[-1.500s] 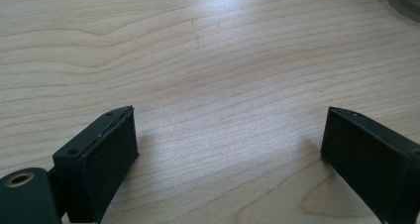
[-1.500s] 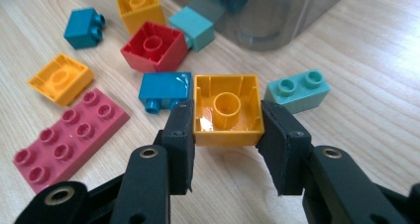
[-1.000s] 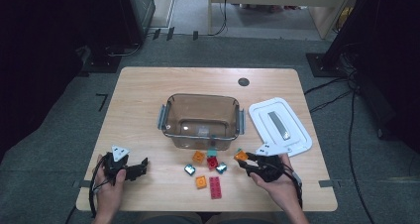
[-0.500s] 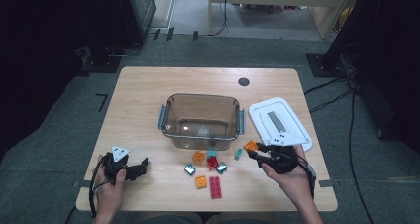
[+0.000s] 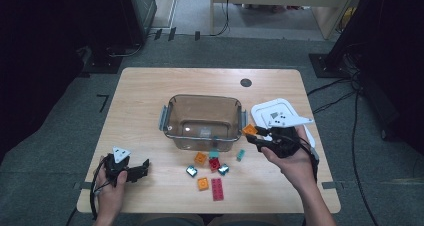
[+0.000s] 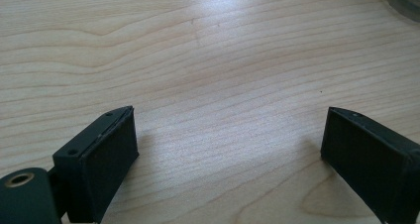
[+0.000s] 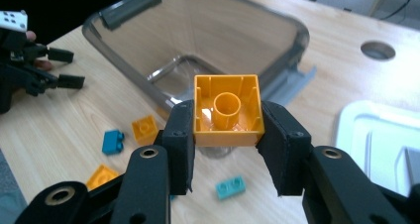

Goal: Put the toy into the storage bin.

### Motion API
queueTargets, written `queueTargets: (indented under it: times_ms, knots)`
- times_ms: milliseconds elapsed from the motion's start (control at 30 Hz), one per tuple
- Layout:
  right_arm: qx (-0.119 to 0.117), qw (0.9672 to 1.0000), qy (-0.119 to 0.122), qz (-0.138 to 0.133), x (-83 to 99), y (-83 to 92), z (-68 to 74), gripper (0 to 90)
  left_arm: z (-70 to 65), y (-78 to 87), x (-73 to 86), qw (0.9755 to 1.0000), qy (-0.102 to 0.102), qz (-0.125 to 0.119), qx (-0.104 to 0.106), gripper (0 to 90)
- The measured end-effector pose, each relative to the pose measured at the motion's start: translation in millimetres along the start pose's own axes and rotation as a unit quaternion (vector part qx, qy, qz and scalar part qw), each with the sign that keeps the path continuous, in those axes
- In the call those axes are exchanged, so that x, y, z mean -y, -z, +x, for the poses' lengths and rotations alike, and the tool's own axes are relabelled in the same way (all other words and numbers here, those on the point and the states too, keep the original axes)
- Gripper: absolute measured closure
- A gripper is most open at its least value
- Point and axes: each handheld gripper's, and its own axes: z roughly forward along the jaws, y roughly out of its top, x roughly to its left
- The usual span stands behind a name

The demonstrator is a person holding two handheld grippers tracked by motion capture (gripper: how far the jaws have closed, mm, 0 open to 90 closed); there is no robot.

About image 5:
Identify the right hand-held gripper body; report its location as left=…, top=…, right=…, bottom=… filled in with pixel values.
left=260, top=109, right=315, bottom=159

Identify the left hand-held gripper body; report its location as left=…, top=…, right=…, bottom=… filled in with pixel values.
left=103, top=145, right=134, bottom=188

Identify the orange square toy brick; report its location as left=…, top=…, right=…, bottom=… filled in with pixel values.
left=241, top=123, right=258, bottom=136
left=193, top=151, right=208, bottom=166

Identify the white box lid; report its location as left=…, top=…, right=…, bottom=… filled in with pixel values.
left=250, top=98, right=317, bottom=150

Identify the red square toy brick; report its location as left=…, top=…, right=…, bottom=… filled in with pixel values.
left=208, top=157, right=222, bottom=172

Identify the long red toy brick plate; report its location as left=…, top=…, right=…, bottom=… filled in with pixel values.
left=210, top=177, right=225, bottom=202

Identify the clear brown storage box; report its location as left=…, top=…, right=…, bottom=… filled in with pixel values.
left=158, top=94, right=249, bottom=153

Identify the person's right hand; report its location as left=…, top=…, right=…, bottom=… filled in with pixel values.
left=260, top=125, right=318, bottom=192

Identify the person's left hand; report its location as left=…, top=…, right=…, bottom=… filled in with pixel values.
left=95, top=155, right=129, bottom=222

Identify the person's right leg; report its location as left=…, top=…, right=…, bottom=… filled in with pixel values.
left=213, top=213, right=284, bottom=226

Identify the black stand base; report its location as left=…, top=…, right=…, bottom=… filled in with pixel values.
left=308, top=52, right=354, bottom=79
left=81, top=45, right=125, bottom=76

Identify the dark curtain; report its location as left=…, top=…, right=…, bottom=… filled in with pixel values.
left=0, top=0, right=91, bottom=164
left=328, top=0, right=424, bottom=155

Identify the yellow object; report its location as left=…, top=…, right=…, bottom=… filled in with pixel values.
left=343, top=6, right=357, bottom=27

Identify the black cabinet with glass door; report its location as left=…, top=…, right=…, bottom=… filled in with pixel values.
left=116, top=0, right=158, bottom=47

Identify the left hand-held gripper cable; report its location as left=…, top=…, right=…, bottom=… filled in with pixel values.
left=89, top=154, right=111, bottom=220

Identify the hand-held gripper cable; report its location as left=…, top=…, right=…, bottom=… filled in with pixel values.
left=89, top=154, right=111, bottom=220
left=298, top=135, right=321, bottom=185

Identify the right hand-held gripper cable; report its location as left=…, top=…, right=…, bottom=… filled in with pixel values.
left=298, top=135, right=321, bottom=185

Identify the long black floor cable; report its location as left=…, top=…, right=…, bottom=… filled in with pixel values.
left=351, top=85, right=381, bottom=226

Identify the light floor cable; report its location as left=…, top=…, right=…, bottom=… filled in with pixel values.
left=106, top=42, right=144, bottom=59

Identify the black cable at desk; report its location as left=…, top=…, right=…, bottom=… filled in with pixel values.
left=199, top=0, right=232, bottom=38

